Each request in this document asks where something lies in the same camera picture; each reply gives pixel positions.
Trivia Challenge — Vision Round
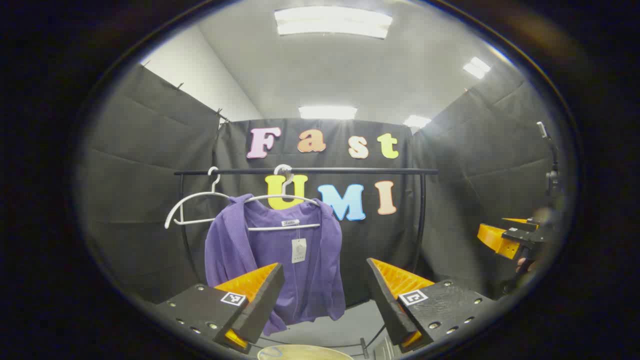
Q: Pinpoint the large ceiling light panel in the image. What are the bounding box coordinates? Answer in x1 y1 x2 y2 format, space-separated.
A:
274 6 394 40

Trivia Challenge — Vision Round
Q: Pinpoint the purple knit cardigan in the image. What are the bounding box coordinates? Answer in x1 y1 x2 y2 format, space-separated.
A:
204 193 347 337

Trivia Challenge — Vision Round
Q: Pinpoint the black clothes rack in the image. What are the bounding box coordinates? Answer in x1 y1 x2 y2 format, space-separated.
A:
174 167 440 360

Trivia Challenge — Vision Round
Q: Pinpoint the white clothes hanger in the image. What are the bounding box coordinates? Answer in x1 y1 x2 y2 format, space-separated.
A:
164 166 232 230
243 164 322 232

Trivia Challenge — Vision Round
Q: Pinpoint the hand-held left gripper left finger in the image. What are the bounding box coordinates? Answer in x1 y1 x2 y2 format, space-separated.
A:
152 262 286 355

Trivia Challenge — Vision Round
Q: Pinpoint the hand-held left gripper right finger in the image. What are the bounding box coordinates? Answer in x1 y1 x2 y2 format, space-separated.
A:
366 257 498 355

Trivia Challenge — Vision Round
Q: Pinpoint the black backdrop cloth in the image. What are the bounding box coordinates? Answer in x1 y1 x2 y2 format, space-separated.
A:
80 64 563 306

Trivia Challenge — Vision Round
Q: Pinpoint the black tripod stand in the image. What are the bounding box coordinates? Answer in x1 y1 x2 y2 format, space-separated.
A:
536 121 563 202

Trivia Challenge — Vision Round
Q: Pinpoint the beige laundry hamper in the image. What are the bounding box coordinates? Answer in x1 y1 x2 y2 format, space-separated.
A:
257 344 354 360

